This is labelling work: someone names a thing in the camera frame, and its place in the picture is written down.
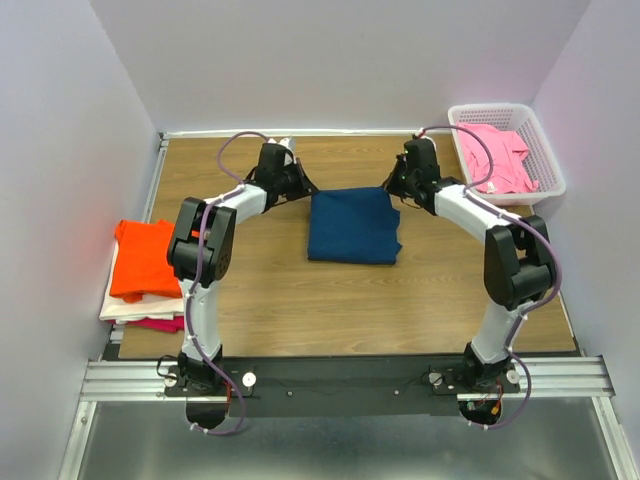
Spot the magenta folded t-shirt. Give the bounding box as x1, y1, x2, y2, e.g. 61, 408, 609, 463
130, 316, 184, 333

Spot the navy blue printed t-shirt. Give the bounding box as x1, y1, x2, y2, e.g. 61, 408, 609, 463
307, 187, 402, 265

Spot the orange folded t-shirt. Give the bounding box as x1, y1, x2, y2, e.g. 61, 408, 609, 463
110, 220, 182, 303

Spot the pink t-shirt in basket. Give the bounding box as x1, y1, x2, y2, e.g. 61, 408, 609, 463
457, 123, 539, 194

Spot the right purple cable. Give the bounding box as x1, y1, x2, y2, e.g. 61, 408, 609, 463
412, 125, 564, 430

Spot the white folded t-shirt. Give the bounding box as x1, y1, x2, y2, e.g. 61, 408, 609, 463
99, 242, 184, 324

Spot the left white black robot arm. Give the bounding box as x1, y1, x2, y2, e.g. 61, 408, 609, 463
167, 137, 318, 395

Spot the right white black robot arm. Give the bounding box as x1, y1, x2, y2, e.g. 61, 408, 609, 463
383, 138, 560, 392

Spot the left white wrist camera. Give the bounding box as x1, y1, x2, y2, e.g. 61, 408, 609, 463
278, 136, 296, 166

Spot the white plastic laundry basket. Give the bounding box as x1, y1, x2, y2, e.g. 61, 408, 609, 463
448, 103, 566, 206

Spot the black mounting base plate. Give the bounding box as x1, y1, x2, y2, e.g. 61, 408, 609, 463
156, 354, 520, 431

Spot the aluminium extrusion rail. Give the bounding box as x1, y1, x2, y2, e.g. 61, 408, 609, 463
80, 357, 615, 402

